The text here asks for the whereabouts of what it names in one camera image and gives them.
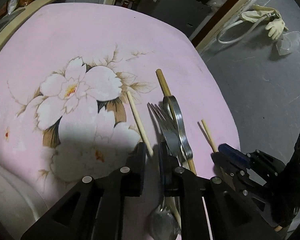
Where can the clear plastic bag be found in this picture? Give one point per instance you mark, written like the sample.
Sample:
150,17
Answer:
288,43

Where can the white utensil holder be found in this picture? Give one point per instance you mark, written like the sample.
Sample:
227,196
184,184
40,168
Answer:
20,205

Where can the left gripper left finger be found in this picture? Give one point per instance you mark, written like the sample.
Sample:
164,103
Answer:
102,203

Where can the steel fork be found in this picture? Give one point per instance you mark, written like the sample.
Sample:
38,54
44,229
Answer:
168,130

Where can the small white packet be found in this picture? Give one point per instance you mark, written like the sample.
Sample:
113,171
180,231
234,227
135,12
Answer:
12,5

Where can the dark cabinet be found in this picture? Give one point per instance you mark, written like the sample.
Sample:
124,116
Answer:
184,15

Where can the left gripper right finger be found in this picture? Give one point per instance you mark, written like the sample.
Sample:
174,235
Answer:
199,198

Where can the steel spoon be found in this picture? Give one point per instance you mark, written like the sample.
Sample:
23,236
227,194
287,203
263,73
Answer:
164,221

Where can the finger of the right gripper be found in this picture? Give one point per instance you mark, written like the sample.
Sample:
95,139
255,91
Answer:
235,155
224,162

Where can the long wooden spatula handle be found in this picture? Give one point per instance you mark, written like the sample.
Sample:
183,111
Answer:
166,92

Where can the pink floral cloth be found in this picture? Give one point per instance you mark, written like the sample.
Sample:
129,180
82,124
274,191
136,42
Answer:
64,111

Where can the steel peeler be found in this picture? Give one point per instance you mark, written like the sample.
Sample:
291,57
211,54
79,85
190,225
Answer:
172,107

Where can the white rubber glove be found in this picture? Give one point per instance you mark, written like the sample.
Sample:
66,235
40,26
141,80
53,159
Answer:
275,23

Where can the wooden chopstick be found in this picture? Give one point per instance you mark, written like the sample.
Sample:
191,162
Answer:
210,139
139,124

